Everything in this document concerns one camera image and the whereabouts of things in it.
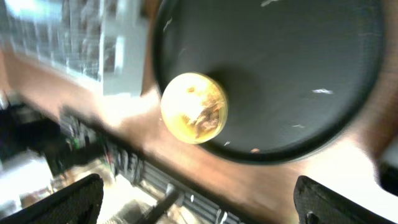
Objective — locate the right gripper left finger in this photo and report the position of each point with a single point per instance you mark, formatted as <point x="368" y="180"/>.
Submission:
<point x="80" y="202"/>

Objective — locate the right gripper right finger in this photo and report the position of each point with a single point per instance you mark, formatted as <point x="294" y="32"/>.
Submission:
<point x="317" y="204"/>

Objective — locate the yellow bowl with food scraps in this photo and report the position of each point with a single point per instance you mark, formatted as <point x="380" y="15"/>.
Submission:
<point x="194" y="108"/>

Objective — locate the grey plastic dishwasher rack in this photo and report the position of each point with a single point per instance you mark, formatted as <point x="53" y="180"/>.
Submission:
<point x="98" y="44"/>

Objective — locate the round black serving tray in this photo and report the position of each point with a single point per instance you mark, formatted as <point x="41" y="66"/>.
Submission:
<point x="295" y="72"/>

